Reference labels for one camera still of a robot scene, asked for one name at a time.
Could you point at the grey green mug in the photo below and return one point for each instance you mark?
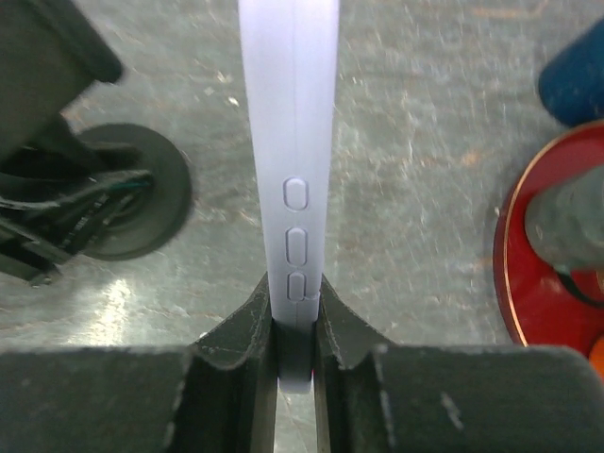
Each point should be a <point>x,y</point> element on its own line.
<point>564,228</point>

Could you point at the phone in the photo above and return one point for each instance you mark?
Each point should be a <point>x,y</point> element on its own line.
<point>290,53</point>

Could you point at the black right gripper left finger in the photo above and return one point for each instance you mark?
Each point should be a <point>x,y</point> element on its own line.
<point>216,395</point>

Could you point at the red round tray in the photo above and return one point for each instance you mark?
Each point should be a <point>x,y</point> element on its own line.
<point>536,307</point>

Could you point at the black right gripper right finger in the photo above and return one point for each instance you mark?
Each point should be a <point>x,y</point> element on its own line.
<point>372,395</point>

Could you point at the orange mug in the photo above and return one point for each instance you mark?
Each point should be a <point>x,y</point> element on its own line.
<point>596,356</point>

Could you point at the black clamp phone stand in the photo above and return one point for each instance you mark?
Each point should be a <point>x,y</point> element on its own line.
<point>156,207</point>

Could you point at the dark blue mug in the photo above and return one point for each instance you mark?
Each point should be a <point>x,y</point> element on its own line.
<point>570,86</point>

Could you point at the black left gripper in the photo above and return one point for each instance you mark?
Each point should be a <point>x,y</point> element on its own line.
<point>55,189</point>

